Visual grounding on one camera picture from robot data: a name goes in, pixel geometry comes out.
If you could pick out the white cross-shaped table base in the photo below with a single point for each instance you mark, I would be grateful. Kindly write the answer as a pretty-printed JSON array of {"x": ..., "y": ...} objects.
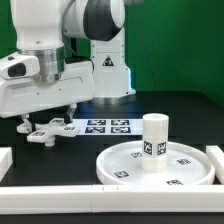
[{"x": 46, "y": 133}]

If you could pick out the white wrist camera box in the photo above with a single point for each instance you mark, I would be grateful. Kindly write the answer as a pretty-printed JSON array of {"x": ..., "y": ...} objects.
[{"x": 19, "y": 66}]

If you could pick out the white front fence bar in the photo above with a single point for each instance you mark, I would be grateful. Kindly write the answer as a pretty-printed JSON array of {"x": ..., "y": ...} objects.
[{"x": 107, "y": 198}]

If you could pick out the white marker sheet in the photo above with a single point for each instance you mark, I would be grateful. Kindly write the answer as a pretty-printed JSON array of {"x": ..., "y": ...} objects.
[{"x": 108, "y": 126}]

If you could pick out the white left fence block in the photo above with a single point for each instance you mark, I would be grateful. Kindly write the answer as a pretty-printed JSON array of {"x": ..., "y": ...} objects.
[{"x": 5, "y": 160}]

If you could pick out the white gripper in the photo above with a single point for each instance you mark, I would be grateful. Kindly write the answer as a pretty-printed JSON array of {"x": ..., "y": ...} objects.
[{"x": 23, "y": 96}]

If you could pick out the white fence block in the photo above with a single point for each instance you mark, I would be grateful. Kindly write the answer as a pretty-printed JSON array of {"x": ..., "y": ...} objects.
[
  {"x": 216, "y": 156},
  {"x": 5, "y": 160}
]

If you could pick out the white right fence block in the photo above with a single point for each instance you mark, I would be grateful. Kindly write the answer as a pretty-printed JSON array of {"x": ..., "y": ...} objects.
[{"x": 216, "y": 156}]

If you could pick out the white round table top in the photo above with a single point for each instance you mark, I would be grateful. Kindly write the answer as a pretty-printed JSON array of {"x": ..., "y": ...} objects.
[{"x": 128, "y": 163}]

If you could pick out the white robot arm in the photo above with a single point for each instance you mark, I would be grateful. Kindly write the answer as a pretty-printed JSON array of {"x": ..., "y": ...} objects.
[{"x": 68, "y": 51}]

